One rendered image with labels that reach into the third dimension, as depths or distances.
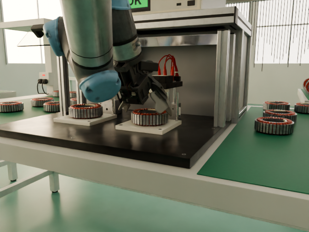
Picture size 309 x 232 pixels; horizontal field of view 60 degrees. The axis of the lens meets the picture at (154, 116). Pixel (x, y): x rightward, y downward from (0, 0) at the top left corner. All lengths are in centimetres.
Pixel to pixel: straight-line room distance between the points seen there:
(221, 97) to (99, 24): 49
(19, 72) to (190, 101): 564
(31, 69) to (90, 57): 618
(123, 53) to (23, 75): 590
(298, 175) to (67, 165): 49
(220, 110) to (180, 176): 36
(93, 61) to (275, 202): 38
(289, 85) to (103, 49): 677
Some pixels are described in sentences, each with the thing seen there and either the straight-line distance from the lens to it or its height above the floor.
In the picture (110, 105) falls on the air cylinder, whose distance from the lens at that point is 102.
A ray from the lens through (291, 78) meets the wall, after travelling 712.
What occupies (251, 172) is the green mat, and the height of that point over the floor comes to 75.
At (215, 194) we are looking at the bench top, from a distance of 51.
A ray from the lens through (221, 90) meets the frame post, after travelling 81.
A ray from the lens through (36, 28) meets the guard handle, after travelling 83.
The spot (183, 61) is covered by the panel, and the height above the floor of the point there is 97.
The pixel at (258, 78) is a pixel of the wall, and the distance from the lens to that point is 714.
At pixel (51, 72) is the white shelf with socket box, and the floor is 90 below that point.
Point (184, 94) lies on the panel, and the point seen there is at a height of 85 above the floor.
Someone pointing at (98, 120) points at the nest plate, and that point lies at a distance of 87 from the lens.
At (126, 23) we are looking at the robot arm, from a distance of 62.
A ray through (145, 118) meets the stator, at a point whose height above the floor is 81.
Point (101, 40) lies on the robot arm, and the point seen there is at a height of 99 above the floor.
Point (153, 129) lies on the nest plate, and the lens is 73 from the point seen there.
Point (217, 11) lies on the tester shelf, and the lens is 84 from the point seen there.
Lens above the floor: 95
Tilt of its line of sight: 11 degrees down
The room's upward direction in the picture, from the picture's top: straight up
